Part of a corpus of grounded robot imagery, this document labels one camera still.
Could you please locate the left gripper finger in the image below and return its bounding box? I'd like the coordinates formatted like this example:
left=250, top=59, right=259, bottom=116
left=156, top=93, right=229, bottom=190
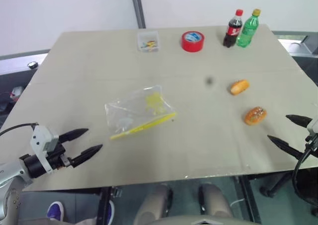
left=59, top=128, right=89, bottom=144
left=70, top=144, right=103, bottom=168

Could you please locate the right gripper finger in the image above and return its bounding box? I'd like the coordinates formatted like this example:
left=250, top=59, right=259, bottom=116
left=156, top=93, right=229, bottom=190
left=267, top=135, right=318, bottom=158
left=285, top=114, right=313, bottom=129

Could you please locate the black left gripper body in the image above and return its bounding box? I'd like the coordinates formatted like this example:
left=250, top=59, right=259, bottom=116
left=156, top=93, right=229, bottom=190
left=46, top=142, right=75, bottom=171

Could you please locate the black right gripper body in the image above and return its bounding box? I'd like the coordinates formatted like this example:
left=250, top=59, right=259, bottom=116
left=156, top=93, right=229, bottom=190
left=305, top=133, right=318, bottom=152

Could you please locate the sesame burger bun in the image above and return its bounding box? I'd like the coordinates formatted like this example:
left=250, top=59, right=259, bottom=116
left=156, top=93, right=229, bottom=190
left=244, top=106, right=267, bottom=126

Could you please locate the clear bag with yellow zip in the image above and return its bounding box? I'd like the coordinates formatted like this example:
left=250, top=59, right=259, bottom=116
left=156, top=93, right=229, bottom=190
left=104, top=85, right=178, bottom=141

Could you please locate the long golden bread roll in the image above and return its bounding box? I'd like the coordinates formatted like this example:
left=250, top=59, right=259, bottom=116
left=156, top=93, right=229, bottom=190
left=230, top=79, right=250, bottom=96

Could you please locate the black office chair base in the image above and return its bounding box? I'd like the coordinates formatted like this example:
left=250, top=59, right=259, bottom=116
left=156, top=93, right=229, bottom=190
left=259, top=172, right=293, bottom=198

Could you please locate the black table leg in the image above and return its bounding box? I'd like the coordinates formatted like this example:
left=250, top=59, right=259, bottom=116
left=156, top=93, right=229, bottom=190
left=97, top=186, right=113, bottom=225
left=238, top=175, right=262, bottom=225

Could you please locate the blue shoe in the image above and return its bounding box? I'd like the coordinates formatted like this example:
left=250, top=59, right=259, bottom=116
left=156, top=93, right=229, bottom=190
left=106, top=200, right=116, bottom=220
left=47, top=201, right=66, bottom=222

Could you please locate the red and white object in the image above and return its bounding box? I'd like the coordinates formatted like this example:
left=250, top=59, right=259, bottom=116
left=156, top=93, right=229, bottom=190
left=10, top=86, right=25, bottom=99

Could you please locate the grey side desk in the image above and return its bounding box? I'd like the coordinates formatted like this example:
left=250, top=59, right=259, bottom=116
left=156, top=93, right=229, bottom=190
left=270, top=30, right=318, bottom=58

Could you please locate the grey rounded shape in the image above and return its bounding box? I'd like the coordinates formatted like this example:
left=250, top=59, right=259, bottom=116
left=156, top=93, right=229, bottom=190
left=134, top=184, right=174, bottom=225
left=198, top=184, right=235, bottom=221

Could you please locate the green bottle with yellow cap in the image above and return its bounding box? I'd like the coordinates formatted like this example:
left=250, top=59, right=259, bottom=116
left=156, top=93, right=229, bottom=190
left=237, top=8, right=261, bottom=48

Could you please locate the cola bottle with red cap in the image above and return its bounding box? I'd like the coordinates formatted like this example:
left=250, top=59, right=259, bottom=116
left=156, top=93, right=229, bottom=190
left=223, top=9, right=243, bottom=48

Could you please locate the clear plastic box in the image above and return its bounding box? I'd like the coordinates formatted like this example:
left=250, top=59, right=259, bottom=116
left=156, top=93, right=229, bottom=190
left=137, top=31, right=159, bottom=53

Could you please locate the red tape roll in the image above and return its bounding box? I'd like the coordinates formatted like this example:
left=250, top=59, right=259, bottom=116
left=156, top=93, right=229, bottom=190
left=181, top=31, right=206, bottom=53

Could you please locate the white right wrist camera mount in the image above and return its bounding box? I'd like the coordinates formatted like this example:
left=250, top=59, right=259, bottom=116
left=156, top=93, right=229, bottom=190
left=307, top=117, right=318, bottom=136

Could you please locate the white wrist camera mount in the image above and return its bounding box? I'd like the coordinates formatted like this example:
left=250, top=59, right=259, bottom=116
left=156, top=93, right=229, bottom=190
left=307, top=117, right=318, bottom=136
left=30, top=125, right=60, bottom=173

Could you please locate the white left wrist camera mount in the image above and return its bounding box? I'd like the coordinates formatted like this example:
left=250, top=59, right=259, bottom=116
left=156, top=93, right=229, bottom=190
left=30, top=125, right=60, bottom=173

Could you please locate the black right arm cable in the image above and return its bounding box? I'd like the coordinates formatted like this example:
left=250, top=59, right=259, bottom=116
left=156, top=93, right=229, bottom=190
left=292, top=145, right=318, bottom=201

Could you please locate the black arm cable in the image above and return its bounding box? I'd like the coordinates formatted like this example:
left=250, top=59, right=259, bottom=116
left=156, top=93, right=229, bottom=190
left=292, top=145, right=318, bottom=201
left=0, top=122, right=38, bottom=137

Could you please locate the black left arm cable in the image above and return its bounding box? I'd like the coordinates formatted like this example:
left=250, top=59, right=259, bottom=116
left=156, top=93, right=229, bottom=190
left=0, top=122, right=38, bottom=137

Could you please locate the grey wall post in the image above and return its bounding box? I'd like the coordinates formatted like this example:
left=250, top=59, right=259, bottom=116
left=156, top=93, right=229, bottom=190
left=130, top=0, right=146, bottom=29

